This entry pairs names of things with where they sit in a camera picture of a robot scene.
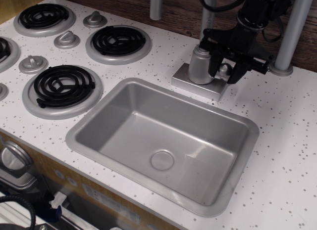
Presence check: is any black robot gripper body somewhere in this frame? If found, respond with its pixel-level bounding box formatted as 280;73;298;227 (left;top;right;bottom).
199;18;274;74

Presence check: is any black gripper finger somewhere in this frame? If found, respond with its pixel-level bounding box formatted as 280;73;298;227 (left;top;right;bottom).
208;51;224;78
227;62;251;85

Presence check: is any silver faucet lever handle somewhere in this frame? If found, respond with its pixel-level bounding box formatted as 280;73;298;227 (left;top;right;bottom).
214;63;233;82

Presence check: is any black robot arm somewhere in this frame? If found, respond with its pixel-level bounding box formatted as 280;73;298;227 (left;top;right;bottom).
199;0;291;84

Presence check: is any silver toy faucet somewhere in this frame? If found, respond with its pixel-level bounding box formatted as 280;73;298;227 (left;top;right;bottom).
150;0;228;101

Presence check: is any grey support pole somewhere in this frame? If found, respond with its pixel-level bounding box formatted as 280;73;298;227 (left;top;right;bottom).
269;0;313;77

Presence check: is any grey toy sink basin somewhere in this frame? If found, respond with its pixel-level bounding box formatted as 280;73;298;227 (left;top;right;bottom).
66;78;259;217

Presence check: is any back right stove burner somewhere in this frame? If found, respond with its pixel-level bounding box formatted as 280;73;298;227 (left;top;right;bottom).
85;25;152;65

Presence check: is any silver stove knob back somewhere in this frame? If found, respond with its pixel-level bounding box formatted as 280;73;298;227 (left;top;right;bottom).
83;11;107;28

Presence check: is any silver stove knob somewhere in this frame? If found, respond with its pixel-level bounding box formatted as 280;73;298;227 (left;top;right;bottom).
18;55;48;75
83;11;107;28
53;31;80;49

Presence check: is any silver stove knob middle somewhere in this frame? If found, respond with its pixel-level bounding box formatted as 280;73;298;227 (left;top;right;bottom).
53;31;80;49

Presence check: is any front right stove burner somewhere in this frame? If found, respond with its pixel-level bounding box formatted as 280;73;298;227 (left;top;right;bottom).
22;65;103;120

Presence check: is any back left stove burner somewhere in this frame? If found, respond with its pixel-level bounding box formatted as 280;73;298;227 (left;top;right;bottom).
13;3;76;38

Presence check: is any silver stove knob front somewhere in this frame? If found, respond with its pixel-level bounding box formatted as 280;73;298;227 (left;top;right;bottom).
18;55;48;75

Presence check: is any left edge stove burner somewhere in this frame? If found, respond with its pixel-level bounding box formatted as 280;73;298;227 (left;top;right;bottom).
0;37;20;73

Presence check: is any silver stove knob edge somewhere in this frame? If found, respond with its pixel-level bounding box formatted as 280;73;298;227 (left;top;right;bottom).
0;83;8;101

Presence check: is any silver oven dial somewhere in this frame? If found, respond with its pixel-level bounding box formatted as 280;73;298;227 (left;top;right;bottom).
0;140;33;178

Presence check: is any silver oven door handle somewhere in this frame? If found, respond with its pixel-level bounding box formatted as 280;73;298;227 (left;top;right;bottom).
0;169;38;192

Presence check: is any black corrugated cable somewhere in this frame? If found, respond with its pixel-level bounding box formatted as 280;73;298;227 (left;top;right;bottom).
0;194;38;230

